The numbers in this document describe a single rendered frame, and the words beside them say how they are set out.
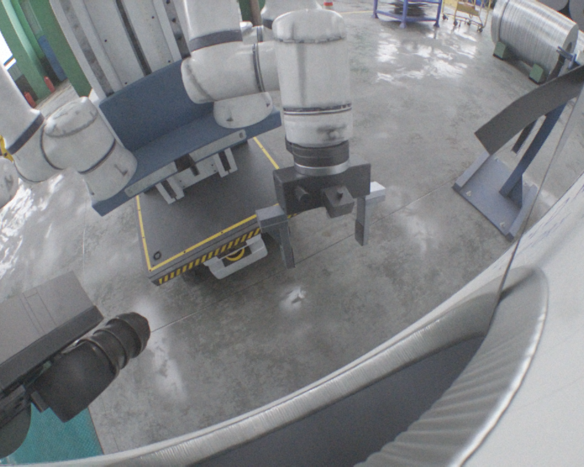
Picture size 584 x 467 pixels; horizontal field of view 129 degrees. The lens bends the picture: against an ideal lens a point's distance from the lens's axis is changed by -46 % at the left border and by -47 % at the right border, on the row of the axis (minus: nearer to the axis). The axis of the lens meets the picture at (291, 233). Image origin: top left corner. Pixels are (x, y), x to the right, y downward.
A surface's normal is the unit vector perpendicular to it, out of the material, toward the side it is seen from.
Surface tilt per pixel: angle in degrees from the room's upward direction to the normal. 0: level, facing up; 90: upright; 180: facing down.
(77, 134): 90
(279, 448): 20
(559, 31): 56
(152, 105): 90
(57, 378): 40
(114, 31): 90
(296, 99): 71
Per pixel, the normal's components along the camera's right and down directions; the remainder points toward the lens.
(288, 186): 0.30, 0.51
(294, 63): -0.56, 0.53
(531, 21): -0.87, 0.25
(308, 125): -0.34, 0.57
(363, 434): -0.36, -0.35
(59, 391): 0.49, -0.27
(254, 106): 0.52, 0.43
